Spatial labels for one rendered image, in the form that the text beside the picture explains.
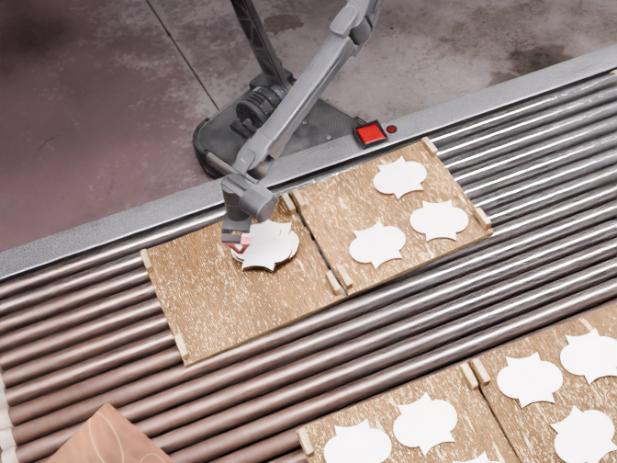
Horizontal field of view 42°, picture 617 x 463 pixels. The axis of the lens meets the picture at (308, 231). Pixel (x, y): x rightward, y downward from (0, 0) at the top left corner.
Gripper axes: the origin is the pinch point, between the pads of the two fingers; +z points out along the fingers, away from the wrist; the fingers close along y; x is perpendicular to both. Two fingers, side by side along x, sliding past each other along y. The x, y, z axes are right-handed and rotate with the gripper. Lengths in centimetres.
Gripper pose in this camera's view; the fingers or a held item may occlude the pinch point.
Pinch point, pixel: (242, 234)
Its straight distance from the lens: 191.8
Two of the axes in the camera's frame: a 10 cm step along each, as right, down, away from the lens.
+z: 0.4, 5.9, 8.0
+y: 1.1, -8.0, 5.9
